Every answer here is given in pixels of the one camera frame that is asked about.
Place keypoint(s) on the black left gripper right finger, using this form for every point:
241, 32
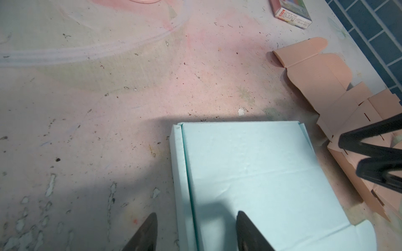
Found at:
249, 238

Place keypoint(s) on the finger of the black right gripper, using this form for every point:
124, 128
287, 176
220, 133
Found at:
352, 140
379, 171

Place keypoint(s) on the pink flat paper box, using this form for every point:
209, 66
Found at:
324, 78

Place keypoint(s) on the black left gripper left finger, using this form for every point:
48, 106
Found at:
145, 239

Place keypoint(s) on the light blue paper box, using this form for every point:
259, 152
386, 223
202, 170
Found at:
268, 170

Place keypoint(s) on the pack of coloured markers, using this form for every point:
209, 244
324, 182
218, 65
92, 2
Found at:
294, 12

